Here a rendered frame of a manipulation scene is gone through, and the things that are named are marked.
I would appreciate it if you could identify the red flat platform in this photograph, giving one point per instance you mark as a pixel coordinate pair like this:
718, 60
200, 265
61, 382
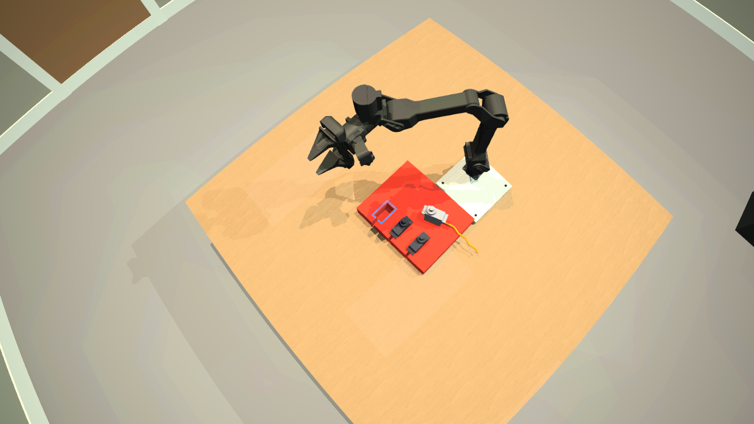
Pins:
394, 211

